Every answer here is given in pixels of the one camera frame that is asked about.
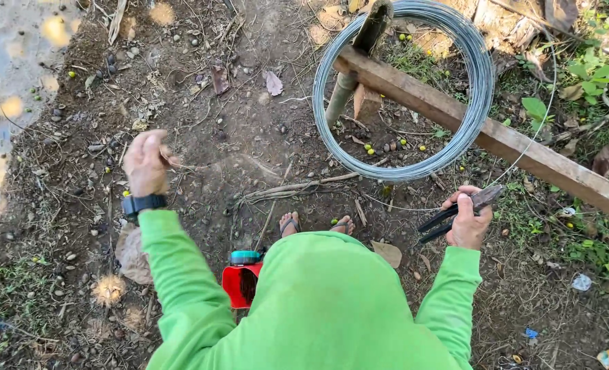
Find person's left hand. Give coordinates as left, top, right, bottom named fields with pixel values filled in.
left=123, top=129, right=182, bottom=198

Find person's right hand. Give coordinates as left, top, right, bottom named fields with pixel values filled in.
left=441, top=185, right=494, bottom=251

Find black-handled pliers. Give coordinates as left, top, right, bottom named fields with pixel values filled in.
left=417, top=184, right=506, bottom=245

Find steel wire strand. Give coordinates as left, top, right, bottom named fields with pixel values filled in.
left=361, top=31, right=558, bottom=212

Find black wrist watch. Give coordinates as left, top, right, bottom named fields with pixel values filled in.
left=121, top=193, right=168, bottom=225

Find dark curled dry leaf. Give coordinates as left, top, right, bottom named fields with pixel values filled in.
left=210, top=65, right=230, bottom=96

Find large dry brown leaf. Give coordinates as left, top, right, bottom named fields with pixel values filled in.
left=114, top=225, right=154, bottom=286

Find pale pink dry leaf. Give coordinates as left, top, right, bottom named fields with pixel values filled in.
left=265, top=70, right=284, bottom=97

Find teal round tape measure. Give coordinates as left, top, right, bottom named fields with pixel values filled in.
left=230, top=250, right=265, bottom=267

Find muddy water puddle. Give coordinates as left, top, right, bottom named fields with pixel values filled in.
left=0, top=0, right=81, bottom=227

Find person's left foot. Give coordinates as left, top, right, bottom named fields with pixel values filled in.
left=279, top=211, right=301, bottom=238

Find person's foot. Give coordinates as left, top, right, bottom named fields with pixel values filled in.
left=279, top=211, right=301, bottom=238
left=330, top=215, right=356, bottom=236

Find red plastic container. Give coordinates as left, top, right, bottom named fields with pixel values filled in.
left=221, top=262, right=264, bottom=310

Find person's right foot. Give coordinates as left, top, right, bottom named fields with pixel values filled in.
left=330, top=215, right=356, bottom=236

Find short wooden stake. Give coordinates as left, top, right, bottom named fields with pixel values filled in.
left=353, top=84, right=383, bottom=122

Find bright green long-sleeve shirt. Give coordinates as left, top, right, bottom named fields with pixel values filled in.
left=138, top=208, right=483, bottom=370

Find tan dry leaf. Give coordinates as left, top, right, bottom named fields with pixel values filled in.
left=370, top=240, right=403, bottom=269

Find long wooden beam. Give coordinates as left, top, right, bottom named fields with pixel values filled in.
left=332, top=45, right=609, bottom=225

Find weathered wood log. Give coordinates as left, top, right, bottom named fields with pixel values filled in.
left=471, top=0, right=548, bottom=54

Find green leafy weeds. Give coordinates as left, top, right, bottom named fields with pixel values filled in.
left=500, top=8, right=609, bottom=294

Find bamboo post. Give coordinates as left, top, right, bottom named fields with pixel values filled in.
left=325, top=0, right=395, bottom=129

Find grey steel wire coil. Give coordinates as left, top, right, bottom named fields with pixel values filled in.
left=313, top=0, right=496, bottom=183

